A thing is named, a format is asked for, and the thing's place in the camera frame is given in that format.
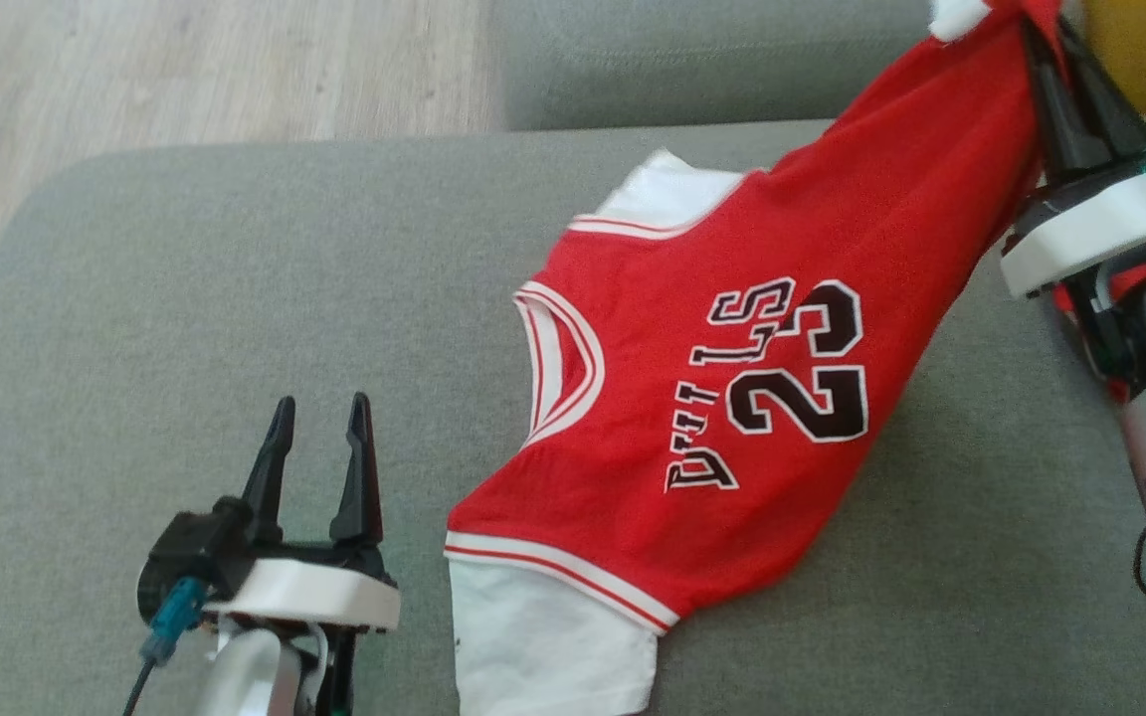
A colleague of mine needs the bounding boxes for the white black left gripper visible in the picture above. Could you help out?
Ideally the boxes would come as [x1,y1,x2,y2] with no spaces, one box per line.
[205,391,402,632]

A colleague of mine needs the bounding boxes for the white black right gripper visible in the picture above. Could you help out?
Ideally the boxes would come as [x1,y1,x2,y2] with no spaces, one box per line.
[999,18,1146,299]

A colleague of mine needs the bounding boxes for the mustard yellow cushion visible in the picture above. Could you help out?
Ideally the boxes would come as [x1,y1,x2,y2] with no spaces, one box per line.
[1080,0,1146,110]

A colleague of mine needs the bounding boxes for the small grey sofa cushion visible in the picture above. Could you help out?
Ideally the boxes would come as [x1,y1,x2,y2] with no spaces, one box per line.
[493,0,942,132]

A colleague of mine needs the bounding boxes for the red white basketball jersey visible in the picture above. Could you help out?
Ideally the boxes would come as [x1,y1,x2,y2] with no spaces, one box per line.
[444,0,1066,716]

